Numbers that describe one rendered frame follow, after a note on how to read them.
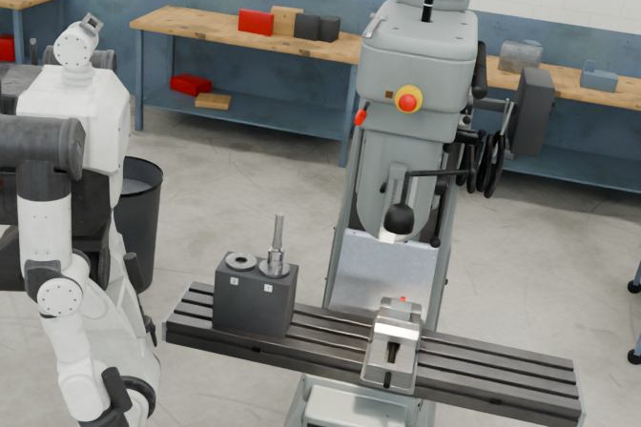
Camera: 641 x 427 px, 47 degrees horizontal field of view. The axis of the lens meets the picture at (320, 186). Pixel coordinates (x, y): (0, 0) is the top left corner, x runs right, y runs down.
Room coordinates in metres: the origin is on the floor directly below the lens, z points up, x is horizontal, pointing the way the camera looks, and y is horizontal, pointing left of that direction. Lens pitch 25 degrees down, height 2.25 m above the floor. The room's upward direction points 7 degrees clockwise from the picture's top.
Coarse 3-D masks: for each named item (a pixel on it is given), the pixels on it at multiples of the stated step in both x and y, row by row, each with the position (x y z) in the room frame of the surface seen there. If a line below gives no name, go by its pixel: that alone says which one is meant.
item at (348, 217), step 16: (352, 144) 2.25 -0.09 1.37; (464, 144) 2.22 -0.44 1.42; (352, 160) 2.21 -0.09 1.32; (448, 160) 2.13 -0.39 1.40; (352, 176) 2.18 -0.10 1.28; (448, 176) 2.13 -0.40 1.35; (352, 192) 2.18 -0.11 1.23; (448, 192) 2.13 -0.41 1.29; (352, 208) 2.17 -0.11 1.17; (448, 208) 2.13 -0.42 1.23; (336, 224) 2.28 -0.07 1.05; (352, 224) 2.17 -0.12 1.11; (432, 224) 2.13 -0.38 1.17; (448, 224) 2.15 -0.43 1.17; (336, 240) 2.21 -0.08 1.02; (416, 240) 2.14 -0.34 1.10; (448, 240) 2.16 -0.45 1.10; (336, 256) 2.20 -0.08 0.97; (448, 256) 2.21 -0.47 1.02; (336, 272) 2.19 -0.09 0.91; (432, 288) 2.14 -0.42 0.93; (432, 304) 2.14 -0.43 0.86; (432, 320) 2.15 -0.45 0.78; (416, 416) 2.15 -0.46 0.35
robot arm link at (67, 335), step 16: (80, 256) 1.20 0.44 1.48; (64, 272) 1.12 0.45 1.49; (80, 272) 1.15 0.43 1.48; (48, 320) 1.11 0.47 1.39; (64, 320) 1.12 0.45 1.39; (80, 320) 1.14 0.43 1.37; (48, 336) 1.12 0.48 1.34; (64, 336) 1.11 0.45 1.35; (80, 336) 1.13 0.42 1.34; (64, 352) 1.11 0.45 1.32; (80, 352) 1.12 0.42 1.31
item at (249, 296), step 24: (240, 264) 1.80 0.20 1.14; (264, 264) 1.81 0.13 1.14; (288, 264) 1.83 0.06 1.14; (216, 288) 1.77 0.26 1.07; (240, 288) 1.76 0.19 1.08; (264, 288) 1.75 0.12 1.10; (288, 288) 1.74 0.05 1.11; (216, 312) 1.77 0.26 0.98; (240, 312) 1.76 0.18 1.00; (264, 312) 1.75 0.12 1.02; (288, 312) 1.76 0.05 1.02
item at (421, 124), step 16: (368, 112) 1.68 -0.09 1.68; (384, 112) 1.67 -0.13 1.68; (400, 112) 1.67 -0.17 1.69; (416, 112) 1.66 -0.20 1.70; (432, 112) 1.65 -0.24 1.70; (368, 128) 1.68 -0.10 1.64; (384, 128) 1.67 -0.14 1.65; (400, 128) 1.66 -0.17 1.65; (416, 128) 1.66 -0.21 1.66; (432, 128) 1.65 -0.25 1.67; (448, 128) 1.65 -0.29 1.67
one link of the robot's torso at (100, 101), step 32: (0, 64) 1.44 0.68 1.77; (32, 64) 1.48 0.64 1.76; (0, 96) 1.22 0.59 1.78; (32, 96) 1.27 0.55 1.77; (64, 96) 1.29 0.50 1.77; (96, 96) 1.31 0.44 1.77; (128, 96) 1.45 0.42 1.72; (96, 128) 1.26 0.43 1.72; (128, 128) 1.45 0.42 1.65; (96, 160) 1.25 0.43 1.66; (0, 192) 1.26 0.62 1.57; (96, 192) 1.29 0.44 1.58; (0, 224) 1.28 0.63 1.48; (96, 224) 1.30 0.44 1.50
